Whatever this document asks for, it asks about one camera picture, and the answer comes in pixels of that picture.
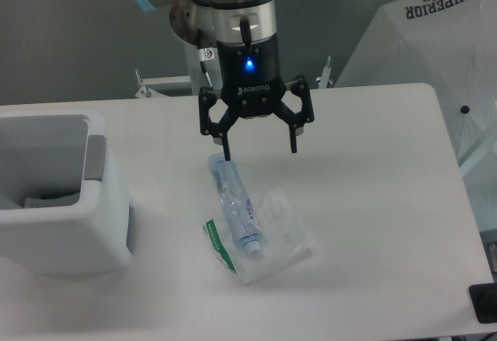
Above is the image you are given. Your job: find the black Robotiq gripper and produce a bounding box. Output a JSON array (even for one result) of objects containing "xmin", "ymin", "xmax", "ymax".
[{"xmin": 198, "ymin": 34, "xmax": 315, "ymax": 162}]

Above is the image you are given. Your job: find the crushed clear plastic bottle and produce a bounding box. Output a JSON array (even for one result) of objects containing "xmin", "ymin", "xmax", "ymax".
[{"xmin": 207, "ymin": 154, "xmax": 262, "ymax": 256}]

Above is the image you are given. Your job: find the white plastic package green stripe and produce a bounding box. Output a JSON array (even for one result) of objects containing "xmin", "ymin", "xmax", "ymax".
[{"xmin": 203, "ymin": 188, "xmax": 313, "ymax": 286}]

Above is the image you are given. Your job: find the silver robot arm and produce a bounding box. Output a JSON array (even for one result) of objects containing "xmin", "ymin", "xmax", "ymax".
[{"xmin": 138, "ymin": 0, "xmax": 315, "ymax": 160}]

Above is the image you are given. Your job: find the white trash can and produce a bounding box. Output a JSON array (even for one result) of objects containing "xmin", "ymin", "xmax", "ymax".
[{"xmin": 1, "ymin": 108, "xmax": 134, "ymax": 275}]

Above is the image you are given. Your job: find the white Superior umbrella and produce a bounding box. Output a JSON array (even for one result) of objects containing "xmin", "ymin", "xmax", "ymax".
[{"xmin": 337, "ymin": 0, "xmax": 496, "ymax": 231}]

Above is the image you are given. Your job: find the black device at table edge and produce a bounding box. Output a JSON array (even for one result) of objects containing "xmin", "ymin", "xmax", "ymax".
[{"xmin": 468, "ymin": 283, "xmax": 496, "ymax": 324}]

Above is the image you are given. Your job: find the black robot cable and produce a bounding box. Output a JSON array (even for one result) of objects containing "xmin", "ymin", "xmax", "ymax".
[{"xmin": 196, "ymin": 29, "xmax": 214, "ymax": 89}]

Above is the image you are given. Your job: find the white metal base frame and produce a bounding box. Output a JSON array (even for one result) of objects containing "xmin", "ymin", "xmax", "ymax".
[{"xmin": 134, "ymin": 69, "xmax": 193, "ymax": 99}]

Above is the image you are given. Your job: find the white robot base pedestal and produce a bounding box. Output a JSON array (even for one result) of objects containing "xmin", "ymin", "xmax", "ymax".
[{"xmin": 169, "ymin": 0, "xmax": 222, "ymax": 95}]

